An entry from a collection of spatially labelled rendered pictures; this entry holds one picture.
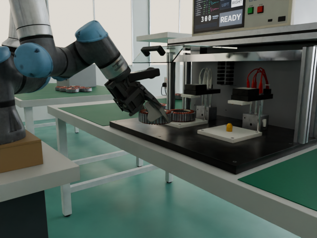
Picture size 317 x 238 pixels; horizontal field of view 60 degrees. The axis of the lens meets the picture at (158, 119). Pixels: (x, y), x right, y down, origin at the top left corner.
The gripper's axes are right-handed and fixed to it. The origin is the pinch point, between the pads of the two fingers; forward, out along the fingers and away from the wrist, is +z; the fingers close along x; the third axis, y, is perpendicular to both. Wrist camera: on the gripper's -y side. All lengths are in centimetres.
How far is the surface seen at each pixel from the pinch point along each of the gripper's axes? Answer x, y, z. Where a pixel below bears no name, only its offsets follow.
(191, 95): -7.1, -20.7, 9.8
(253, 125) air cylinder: 15.0, -22.4, 22.8
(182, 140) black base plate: 10.6, 2.2, 6.0
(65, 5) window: -458, -178, -16
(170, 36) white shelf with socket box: -70, -71, 11
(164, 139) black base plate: 6.0, 4.9, 3.9
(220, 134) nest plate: 15.6, -7.6, 12.0
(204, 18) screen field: -11.1, -47.4, -8.1
